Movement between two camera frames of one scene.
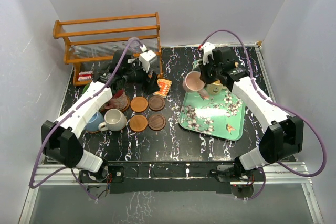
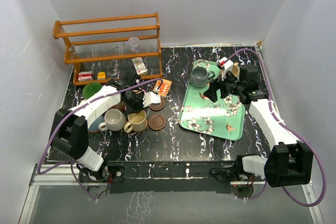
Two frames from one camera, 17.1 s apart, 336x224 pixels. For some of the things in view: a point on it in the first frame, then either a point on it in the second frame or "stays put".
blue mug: (94, 121) stays put
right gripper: (203, 76) to (214, 85)
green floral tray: (223, 115) stays put
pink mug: (191, 82) to (137, 92)
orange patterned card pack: (164, 86) stays put
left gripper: (151, 86) to (139, 108)
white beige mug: (115, 120) stays put
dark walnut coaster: (156, 103) stays put
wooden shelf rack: (92, 40) stays put
